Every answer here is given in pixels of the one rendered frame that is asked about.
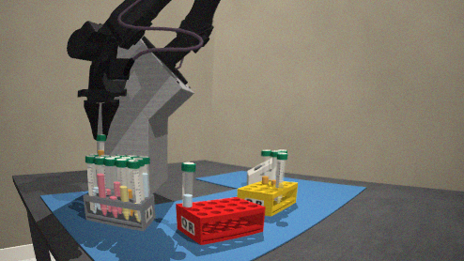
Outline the yellow rack with round wells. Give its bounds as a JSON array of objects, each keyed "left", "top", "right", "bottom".
[{"left": 237, "top": 180, "right": 298, "bottom": 216}]

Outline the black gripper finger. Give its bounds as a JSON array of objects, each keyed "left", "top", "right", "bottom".
[
  {"left": 101, "top": 102, "right": 119, "bottom": 139},
  {"left": 84, "top": 103, "right": 100, "bottom": 140}
]

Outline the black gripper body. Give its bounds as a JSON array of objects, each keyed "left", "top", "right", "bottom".
[{"left": 78, "top": 89, "right": 127, "bottom": 103}]

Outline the blue bench mat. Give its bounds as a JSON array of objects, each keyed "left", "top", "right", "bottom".
[{"left": 40, "top": 171, "right": 366, "bottom": 261}]

